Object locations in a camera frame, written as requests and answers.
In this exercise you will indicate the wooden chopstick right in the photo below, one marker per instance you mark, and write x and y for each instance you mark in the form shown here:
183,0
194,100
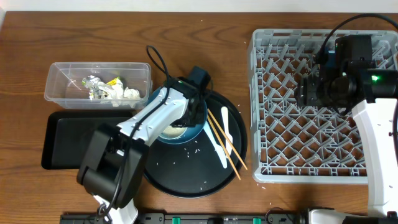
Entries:
227,139

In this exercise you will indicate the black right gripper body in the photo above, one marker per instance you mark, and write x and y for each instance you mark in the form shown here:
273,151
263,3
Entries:
315,93

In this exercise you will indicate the white rice pile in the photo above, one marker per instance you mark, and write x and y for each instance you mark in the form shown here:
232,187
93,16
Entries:
172,131

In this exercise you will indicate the white plastic knife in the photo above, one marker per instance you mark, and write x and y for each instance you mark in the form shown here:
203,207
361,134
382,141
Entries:
225,118

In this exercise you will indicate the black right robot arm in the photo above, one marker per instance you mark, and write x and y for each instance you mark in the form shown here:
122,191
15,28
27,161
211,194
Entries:
349,82

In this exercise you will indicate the light blue spoon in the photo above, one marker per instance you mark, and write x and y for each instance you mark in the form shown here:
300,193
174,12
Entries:
218,149

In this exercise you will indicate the white tissue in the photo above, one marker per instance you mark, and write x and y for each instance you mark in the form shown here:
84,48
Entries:
111,93
131,97

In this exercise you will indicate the clear plastic wrapper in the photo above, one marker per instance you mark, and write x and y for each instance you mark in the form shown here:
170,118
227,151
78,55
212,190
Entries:
91,83

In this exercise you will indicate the black rail with green clips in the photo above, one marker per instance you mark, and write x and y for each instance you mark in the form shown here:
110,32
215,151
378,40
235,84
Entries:
275,215

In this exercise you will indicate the grey dishwasher rack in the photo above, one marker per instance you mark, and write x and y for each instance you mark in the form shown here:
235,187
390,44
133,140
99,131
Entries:
290,143

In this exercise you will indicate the round black tray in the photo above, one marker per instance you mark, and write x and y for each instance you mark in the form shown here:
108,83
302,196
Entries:
193,169

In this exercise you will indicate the clear plastic waste bin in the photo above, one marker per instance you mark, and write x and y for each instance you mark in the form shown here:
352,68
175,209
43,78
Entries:
64,86

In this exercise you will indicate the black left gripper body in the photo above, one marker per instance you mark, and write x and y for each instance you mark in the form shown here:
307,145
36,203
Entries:
193,119

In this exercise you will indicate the light blue small plate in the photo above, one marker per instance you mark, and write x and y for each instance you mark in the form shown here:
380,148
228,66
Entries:
174,132

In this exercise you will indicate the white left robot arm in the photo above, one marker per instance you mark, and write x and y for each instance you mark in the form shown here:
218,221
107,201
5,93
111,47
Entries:
114,163

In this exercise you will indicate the wooden chopstick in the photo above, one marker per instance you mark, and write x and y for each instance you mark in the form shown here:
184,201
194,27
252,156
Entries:
223,147
227,139

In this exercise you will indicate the dark blue bowl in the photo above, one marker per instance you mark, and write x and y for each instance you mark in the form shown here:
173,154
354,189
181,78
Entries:
181,135

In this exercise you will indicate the black rectangular tray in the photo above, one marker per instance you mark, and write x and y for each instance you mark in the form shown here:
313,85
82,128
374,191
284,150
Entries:
69,132

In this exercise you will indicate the wooden chopstick left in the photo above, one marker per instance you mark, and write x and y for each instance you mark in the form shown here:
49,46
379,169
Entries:
223,147

